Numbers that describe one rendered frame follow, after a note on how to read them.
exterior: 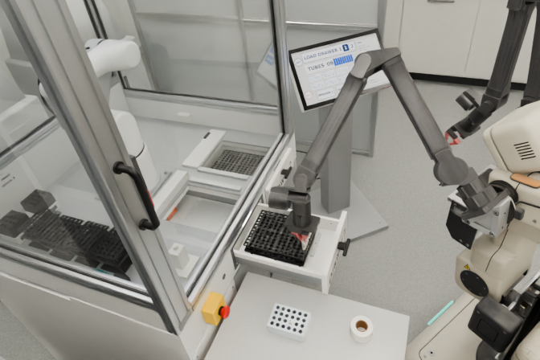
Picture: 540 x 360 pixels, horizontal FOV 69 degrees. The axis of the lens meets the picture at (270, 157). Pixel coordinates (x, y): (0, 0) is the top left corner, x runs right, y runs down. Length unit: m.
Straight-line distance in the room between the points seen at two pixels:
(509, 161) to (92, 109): 1.04
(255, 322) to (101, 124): 0.89
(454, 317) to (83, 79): 1.78
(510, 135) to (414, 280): 1.42
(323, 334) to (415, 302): 1.08
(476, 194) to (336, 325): 0.60
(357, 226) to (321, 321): 1.30
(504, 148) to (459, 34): 2.87
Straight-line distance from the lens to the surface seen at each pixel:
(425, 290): 2.44
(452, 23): 4.01
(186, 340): 1.29
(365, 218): 2.67
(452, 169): 1.15
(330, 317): 1.41
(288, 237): 1.47
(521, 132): 1.20
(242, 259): 1.43
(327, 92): 2.01
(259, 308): 1.45
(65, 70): 0.72
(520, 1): 1.41
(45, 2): 0.70
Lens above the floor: 1.99
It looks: 38 degrees down
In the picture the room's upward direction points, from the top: 7 degrees counter-clockwise
